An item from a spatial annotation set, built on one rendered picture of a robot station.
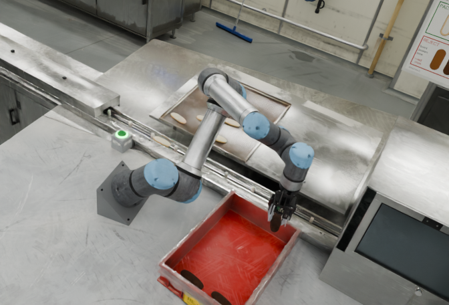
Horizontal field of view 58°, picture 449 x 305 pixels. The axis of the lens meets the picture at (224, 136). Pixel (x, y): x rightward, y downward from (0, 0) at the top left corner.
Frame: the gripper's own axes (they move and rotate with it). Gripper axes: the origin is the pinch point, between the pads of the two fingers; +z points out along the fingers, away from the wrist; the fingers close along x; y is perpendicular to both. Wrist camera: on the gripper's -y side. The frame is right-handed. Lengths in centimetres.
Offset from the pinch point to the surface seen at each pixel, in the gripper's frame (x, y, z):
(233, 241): -12.9, 2.6, 16.3
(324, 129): 14, -73, 3
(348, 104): 31, -134, 18
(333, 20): 21, -400, 55
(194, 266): -23.3, 19.1, 16.2
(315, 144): 11, -61, 5
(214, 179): -29.1, -23.4, 12.8
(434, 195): 42, 1, -32
